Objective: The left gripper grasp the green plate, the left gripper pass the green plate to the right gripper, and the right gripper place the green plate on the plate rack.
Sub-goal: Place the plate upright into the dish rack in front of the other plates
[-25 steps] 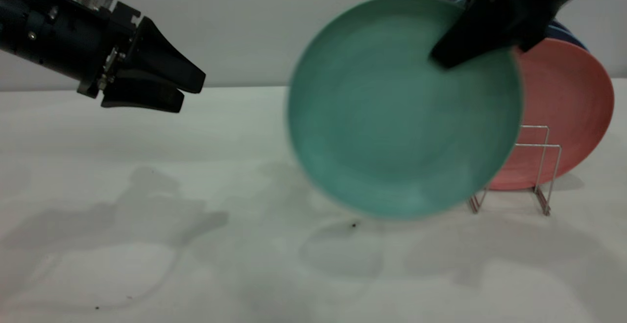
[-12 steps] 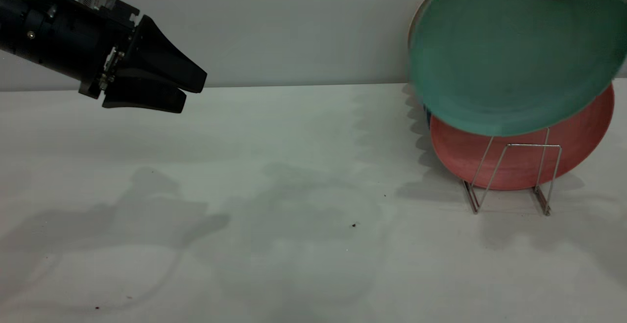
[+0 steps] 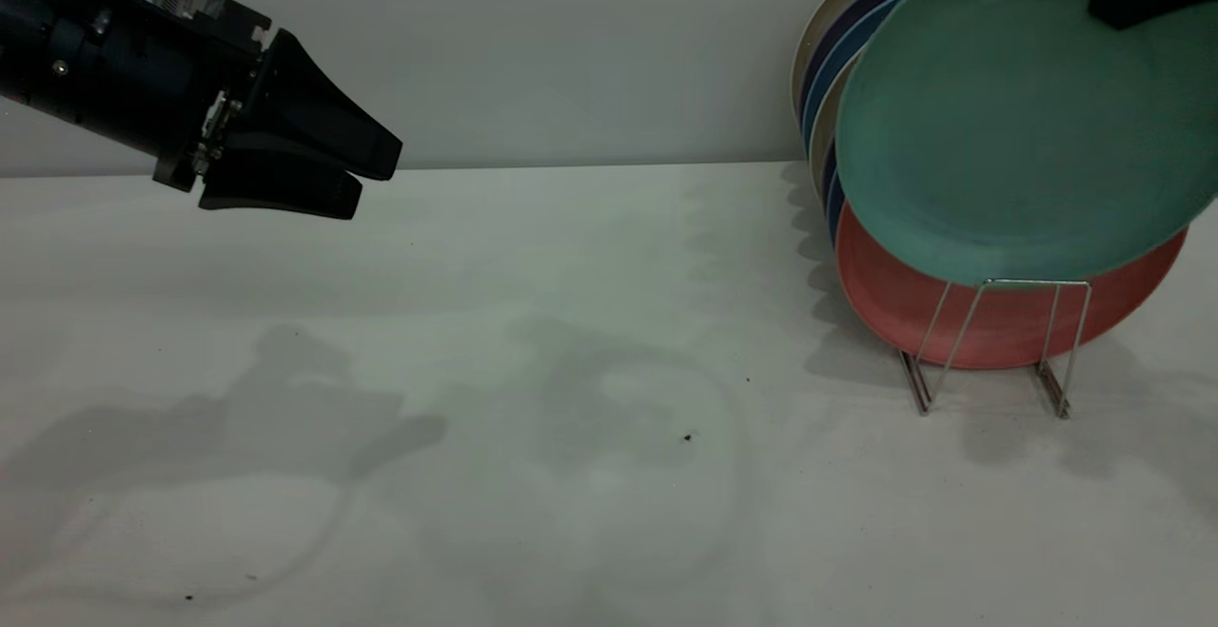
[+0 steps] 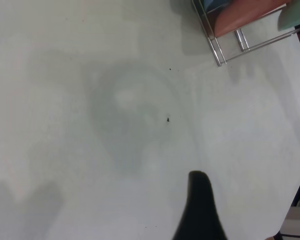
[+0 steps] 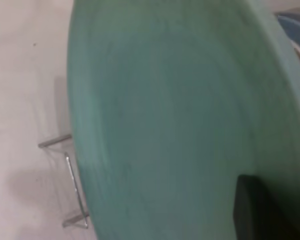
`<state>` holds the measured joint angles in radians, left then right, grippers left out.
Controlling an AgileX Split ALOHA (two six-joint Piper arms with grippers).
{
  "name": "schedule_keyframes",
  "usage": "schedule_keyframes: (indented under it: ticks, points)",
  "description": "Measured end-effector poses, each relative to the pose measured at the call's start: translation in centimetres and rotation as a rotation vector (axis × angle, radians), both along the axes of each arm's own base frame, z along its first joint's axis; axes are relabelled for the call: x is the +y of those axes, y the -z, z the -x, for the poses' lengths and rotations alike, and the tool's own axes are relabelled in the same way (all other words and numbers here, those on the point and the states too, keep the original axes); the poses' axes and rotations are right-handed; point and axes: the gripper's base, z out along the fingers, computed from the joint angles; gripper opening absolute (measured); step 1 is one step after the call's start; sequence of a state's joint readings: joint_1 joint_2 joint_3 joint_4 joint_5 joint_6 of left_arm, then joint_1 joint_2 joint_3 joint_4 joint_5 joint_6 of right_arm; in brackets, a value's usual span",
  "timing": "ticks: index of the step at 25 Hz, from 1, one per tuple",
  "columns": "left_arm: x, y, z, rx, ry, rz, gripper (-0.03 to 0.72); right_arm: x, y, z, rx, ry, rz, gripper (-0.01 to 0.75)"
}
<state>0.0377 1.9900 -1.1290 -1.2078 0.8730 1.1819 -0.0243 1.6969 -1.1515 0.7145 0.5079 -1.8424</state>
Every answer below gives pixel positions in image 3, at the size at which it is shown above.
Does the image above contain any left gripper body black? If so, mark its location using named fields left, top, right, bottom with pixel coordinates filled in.
left=90, top=0, right=279, bottom=194

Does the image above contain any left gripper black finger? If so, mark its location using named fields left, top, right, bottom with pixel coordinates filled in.
left=228, top=30, right=403, bottom=181
left=198, top=137, right=364, bottom=221

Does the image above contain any green plate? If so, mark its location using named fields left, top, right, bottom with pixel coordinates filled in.
left=835, top=0, right=1218, bottom=287

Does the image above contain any navy plate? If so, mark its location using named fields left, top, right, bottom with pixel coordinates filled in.
left=821, top=132, right=842, bottom=219
left=799, top=0, right=943, bottom=133

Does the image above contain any beige plate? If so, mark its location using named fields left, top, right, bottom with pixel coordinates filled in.
left=792, top=0, right=972, bottom=124
left=809, top=49, right=865, bottom=198

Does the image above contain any red plate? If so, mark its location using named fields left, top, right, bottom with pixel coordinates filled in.
left=835, top=204, right=1189, bottom=371

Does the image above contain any metal wire plate rack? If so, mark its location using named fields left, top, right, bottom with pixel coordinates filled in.
left=899, top=279, right=1093, bottom=419

